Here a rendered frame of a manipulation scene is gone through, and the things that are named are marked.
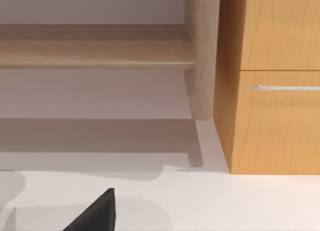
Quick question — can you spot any wooden cupboard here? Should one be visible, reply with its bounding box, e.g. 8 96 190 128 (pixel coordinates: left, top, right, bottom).
212 0 320 175

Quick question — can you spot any long metal handle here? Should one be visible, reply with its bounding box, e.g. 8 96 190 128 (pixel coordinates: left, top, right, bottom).
252 83 320 92

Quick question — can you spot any wooden drawer front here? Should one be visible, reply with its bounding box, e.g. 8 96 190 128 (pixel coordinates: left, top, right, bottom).
231 70 320 175
239 0 320 72

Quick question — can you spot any pale wooden open shelf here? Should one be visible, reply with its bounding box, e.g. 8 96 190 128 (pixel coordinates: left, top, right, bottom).
0 0 221 122

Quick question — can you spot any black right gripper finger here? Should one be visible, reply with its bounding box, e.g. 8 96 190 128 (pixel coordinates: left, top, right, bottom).
62 187 117 231

